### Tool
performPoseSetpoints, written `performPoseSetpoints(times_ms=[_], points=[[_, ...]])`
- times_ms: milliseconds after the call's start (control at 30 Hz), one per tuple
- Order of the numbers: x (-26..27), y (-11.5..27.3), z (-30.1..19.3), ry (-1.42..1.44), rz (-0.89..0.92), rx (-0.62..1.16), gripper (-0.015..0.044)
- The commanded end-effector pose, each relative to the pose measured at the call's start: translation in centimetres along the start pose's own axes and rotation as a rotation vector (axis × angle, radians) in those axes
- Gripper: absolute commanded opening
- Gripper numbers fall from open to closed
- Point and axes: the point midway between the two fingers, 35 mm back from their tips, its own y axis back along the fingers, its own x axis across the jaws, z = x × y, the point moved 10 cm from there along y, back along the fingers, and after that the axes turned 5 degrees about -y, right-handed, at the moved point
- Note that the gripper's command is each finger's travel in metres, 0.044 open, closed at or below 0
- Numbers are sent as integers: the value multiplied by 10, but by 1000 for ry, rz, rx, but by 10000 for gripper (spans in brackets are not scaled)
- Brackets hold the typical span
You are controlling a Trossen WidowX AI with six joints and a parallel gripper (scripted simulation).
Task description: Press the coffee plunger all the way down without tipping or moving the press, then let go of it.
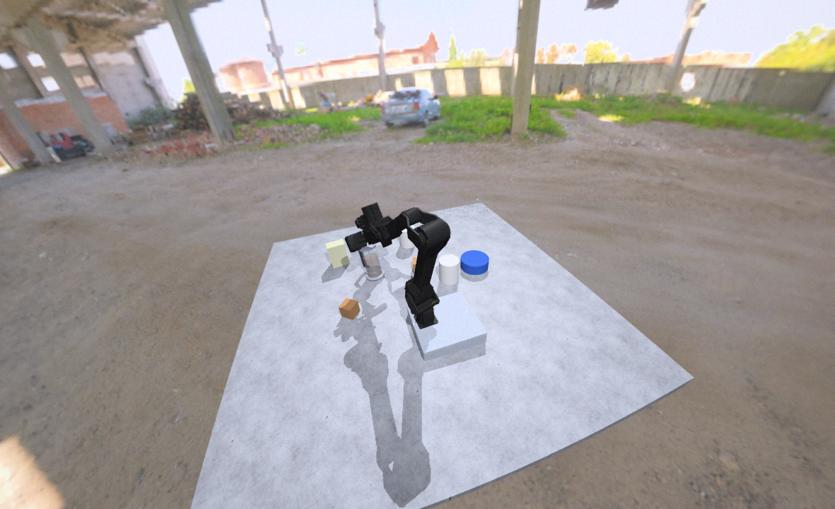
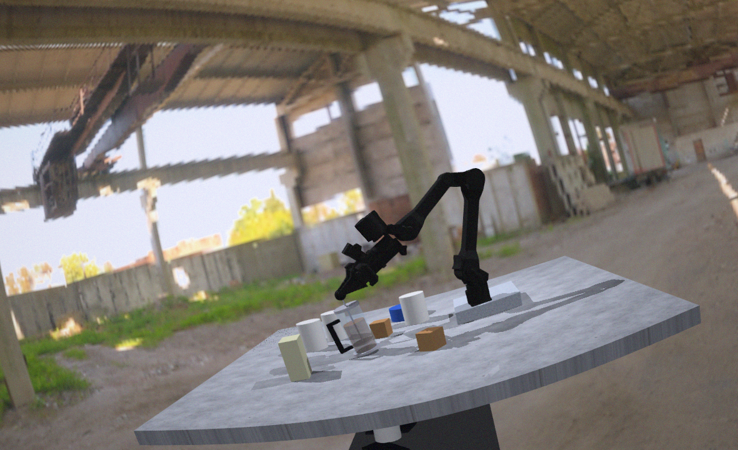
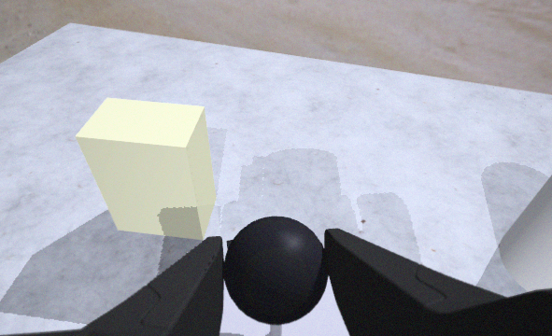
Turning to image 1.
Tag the blue short cylinder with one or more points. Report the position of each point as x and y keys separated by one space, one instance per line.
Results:
x=474 y=262

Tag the glass french press with black handle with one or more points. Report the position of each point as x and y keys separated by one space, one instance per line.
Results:
x=371 y=262

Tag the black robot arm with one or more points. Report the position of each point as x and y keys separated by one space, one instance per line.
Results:
x=430 y=239

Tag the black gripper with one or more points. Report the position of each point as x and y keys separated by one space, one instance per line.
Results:
x=358 y=240

